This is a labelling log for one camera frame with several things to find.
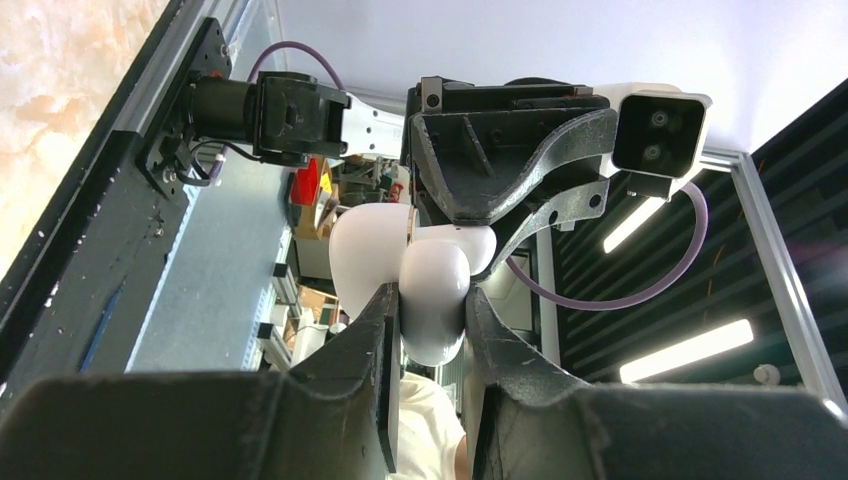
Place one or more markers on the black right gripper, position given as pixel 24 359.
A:
pixel 496 154

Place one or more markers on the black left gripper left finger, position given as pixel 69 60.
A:
pixel 332 416

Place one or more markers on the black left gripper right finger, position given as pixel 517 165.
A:
pixel 526 418

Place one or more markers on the white earbud charging case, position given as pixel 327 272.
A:
pixel 378 243

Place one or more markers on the person with glasses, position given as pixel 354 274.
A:
pixel 432 443

